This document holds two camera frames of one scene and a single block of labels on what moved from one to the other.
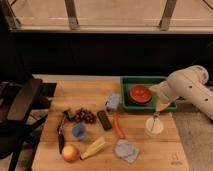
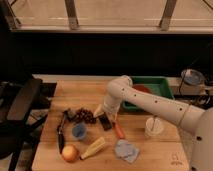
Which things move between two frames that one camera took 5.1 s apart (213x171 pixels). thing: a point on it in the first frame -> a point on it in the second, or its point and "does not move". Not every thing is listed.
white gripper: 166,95 -> 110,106
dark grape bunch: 83,115 does not move
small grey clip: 69,114 does not move
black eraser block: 104,119 does not move
